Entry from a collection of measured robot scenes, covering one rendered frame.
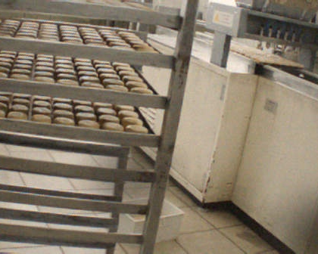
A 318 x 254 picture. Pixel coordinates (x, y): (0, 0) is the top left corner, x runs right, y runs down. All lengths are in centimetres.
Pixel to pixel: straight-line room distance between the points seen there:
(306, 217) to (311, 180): 19
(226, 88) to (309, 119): 53
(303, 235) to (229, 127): 75
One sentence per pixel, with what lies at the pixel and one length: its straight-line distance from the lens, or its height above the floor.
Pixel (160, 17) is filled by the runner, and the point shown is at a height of 114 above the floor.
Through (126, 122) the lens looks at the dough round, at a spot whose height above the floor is 88.
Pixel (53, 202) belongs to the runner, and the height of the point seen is 69.
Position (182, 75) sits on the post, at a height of 103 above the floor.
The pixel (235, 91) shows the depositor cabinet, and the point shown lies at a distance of 260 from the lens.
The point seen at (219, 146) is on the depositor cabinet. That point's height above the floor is 43.
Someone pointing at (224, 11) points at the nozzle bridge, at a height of 114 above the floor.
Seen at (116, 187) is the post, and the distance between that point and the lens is 161.
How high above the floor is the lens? 121
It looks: 12 degrees down
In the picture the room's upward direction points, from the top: 9 degrees clockwise
